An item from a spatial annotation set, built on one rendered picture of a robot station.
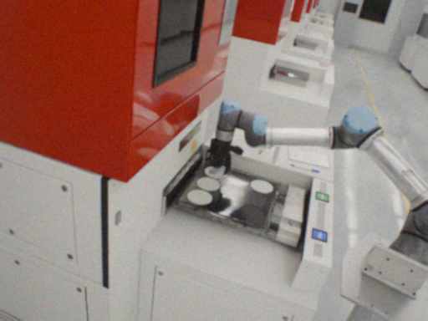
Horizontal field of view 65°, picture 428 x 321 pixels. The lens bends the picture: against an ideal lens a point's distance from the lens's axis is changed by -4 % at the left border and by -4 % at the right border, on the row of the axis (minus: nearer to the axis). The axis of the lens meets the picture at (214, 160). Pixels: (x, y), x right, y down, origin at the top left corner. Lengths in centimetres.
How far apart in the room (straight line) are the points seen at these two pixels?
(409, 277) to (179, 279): 81
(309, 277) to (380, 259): 31
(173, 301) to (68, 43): 97
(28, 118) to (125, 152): 28
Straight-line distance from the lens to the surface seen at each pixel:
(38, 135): 97
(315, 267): 119
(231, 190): 149
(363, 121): 133
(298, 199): 159
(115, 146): 83
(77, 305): 132
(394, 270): 142
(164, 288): 137
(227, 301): 129
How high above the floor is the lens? 171
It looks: 29 degrees down
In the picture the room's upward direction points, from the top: 10 degrees clockwise
